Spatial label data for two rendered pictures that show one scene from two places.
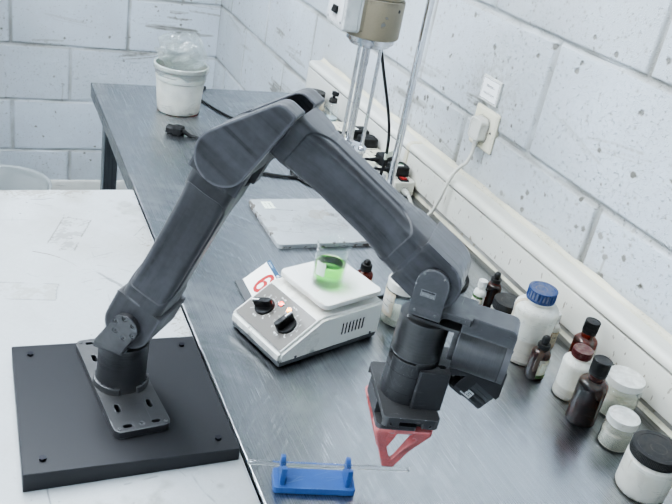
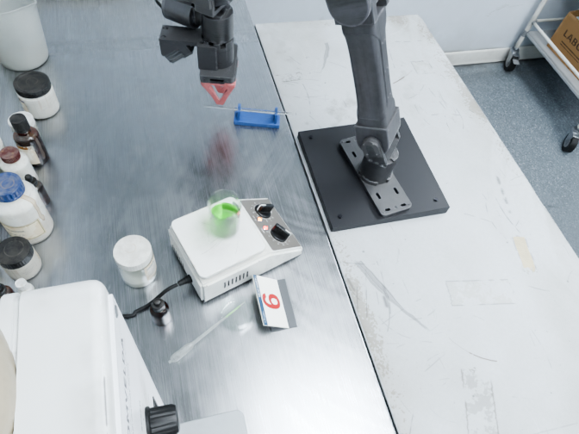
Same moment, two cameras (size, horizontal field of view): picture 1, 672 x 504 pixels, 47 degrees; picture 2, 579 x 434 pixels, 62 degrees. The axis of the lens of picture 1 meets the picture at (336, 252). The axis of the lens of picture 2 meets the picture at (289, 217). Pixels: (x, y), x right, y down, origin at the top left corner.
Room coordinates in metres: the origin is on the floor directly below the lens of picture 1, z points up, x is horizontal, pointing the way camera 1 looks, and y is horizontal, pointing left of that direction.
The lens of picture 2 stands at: (1.46, 0.13, 1.66)
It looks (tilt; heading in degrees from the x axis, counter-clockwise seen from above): 56 degrees down; 184
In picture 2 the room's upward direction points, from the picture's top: 11 degrees clockwise
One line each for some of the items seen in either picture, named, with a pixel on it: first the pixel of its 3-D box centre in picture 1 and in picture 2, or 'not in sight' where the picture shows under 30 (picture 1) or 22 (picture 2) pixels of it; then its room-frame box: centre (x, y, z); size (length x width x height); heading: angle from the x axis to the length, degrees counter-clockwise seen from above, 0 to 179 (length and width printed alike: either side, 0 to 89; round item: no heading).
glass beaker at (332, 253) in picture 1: (330, 262); (223, 216); (1.06, 0.00, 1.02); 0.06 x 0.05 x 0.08; 175
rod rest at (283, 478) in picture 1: (314, 473); (257, 115); (0.71, -0.03, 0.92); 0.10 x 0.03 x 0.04; 102
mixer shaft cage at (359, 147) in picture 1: (358, 100); not in sight; (1.46, 0.01, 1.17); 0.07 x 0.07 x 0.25
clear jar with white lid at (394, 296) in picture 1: (401, 300); (135, 262); (1.13, -0.12, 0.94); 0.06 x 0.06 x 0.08
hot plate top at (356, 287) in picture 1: (330, 281); (218, 236); (1.07, 0.00, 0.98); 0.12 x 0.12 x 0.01; 45
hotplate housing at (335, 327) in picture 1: (313, 308); (232, 243); (1.05, 0.02, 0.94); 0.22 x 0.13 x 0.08; 135
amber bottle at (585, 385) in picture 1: (591, 389); (28, 139); (0.95, -0.41, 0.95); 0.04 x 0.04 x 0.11
